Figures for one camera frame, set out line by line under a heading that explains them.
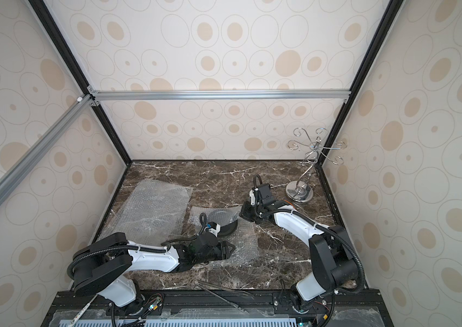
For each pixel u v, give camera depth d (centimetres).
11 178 58
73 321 69
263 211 65
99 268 44
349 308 73
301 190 103
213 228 79
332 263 44
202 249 65
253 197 74
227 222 89
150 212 97
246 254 84
